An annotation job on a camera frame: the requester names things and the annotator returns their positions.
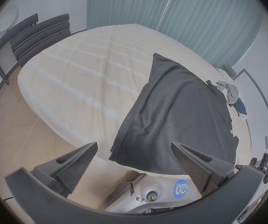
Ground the round white mirror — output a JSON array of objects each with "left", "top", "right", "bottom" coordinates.
[{"left": 0, "top": 5, "right": 20, "bottom": 35}]

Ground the black chest of drawers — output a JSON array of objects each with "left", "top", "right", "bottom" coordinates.
[{"left": 9, "top": 14, "right": 72, "bottom": 68}]

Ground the bed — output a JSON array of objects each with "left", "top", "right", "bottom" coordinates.
[{"left": 17, "top": 23, "right": 268, "bottom": 178}]

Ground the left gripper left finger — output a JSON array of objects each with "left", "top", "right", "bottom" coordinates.
[{"left": 31, "top": 142, "right": 98, "bottom": 198}]

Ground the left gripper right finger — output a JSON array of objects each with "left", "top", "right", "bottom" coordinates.
[{"left": 171, "top": 141, "right": 236, "bottom": 198}]

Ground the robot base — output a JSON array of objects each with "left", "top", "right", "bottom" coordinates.
[{"left": 105, "top": 172, "right": 198, "bottom": 215}]

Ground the white printed pillow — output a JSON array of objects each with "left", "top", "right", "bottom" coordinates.
[{"left": 215, "top": 68, "right": 233, "bottom": 82}]

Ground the blue-green curtain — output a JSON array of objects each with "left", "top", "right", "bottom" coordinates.
[
  {"left": 157, "top": 0, "right": 265, "bottom": 67},
  {"left": 87, "top": 0, "right": 176, "bottom": 31}
]

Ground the black dressing table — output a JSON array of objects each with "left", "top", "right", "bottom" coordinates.
[{"left": 0, "top": 13, "right": 39, "bottom": 86}]

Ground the black T-shirt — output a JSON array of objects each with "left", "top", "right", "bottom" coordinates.
[{"left": 108, "top": 52, "right": 240, "bottom": 177}]

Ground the grey bedside table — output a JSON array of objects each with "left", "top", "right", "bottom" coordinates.
[{"left": 214, "top": 64, "right": 237, "bottom": 76}]

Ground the pile of clothes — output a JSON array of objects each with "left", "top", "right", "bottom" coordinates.
[{"left": 215, "top": 80, "right": 248, "bottom": 123}]

